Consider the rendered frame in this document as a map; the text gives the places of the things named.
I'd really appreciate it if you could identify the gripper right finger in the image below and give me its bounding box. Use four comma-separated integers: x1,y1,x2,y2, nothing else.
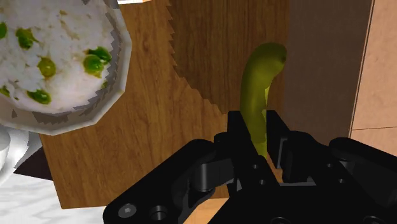
266,109,397,212

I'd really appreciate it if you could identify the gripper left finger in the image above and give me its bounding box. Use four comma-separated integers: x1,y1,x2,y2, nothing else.
103,110,281,224

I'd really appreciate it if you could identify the green banana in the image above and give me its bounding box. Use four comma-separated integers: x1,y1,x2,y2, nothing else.
239,42,288,160

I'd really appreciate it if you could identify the wooden cutting board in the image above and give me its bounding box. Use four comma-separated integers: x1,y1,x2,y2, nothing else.
39,0,291,209

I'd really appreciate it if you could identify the white bowl of rice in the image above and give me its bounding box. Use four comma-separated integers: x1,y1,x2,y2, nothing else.
0,0,133,136

